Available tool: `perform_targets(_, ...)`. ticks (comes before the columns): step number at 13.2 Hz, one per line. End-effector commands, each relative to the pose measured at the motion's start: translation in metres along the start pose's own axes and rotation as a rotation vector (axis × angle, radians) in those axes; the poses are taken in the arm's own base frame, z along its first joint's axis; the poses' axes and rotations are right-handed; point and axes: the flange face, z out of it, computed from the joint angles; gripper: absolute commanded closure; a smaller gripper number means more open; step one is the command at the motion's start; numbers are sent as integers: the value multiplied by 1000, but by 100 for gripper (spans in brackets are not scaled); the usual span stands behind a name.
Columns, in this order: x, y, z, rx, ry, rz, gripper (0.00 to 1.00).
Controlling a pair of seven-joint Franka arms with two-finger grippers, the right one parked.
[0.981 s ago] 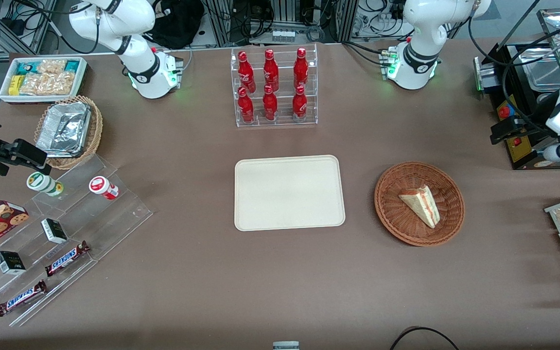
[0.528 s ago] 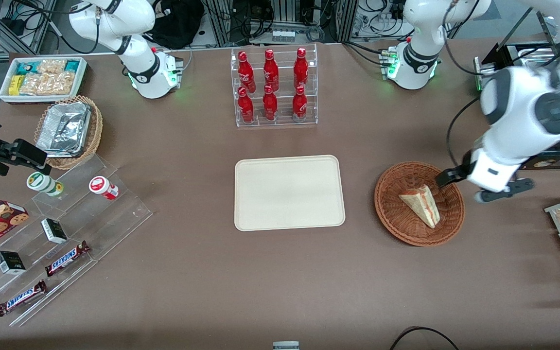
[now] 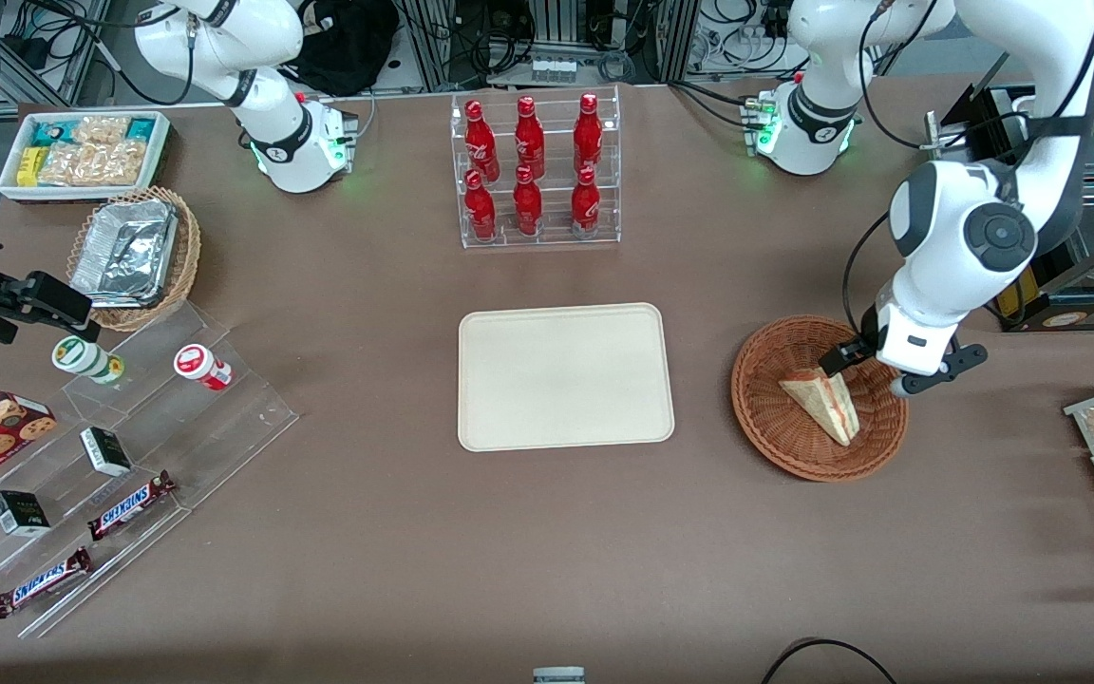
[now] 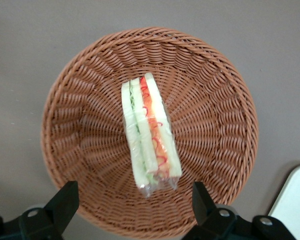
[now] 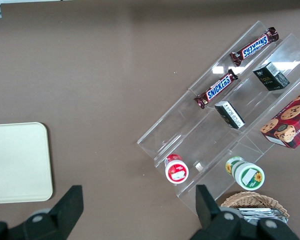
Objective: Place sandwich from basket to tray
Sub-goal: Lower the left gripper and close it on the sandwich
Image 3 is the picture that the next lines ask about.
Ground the brown wicker basket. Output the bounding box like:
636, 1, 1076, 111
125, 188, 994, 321
731, 314, 910, 483

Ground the aluminium foil container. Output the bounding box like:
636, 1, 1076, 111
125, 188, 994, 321
69, 199, 179, 309

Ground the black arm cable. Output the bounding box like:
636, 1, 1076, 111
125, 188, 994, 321
840, 213, 894, 335

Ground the white plastic snack bin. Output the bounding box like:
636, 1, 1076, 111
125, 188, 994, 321
0, 110, 172, 204

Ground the red lid yogurt cup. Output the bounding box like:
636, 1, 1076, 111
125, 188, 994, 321
174, 344, 234, 391

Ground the green lid yogurt cup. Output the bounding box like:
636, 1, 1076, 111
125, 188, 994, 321
51, 335, 125, 386

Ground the clear acrylic bottle rack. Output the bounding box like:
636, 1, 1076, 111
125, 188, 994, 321
450, 85, 622, 250

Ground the red cola bottle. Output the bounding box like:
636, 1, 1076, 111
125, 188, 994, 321
514, 95, 546, 180
464, 100, 500, 181
463, 169, 498, 241
571, 166, 601, 237
513, 165, 544, 237
573, 92, 604, 175

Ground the black bag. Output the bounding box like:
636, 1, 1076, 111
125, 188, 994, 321
283, 0, 403, 98

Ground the small black box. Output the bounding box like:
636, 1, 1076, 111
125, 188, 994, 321
80, 427, 133, 477
0, 490, 51, 537

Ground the Snickers chocolate bar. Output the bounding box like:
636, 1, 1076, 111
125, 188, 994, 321
0, 546, 93, 619
87, 470, 177, 542

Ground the beige plastic tray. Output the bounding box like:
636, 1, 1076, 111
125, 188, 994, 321
457, 302, 676, 453

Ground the light tan wicker basket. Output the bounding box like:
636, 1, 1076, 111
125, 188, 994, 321
66, 186, 202, 333

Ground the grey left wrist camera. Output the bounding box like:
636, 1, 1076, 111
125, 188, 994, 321
891, 344, 990, 398

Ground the triangular sandwich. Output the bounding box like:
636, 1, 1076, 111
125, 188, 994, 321
779, 369, 861, 447

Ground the black metal display stand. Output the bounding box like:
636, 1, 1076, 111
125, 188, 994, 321
924, 81, 1094, 333

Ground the clear cracker bag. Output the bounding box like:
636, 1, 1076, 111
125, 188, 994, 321
72, 115, 133, 146
37, 141, 151, 187

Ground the clear acrylic stepped shelf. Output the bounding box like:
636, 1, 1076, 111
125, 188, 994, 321
0, 299, 299, 639

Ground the black floor cable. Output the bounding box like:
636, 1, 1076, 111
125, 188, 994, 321
761, 637, 899, 684

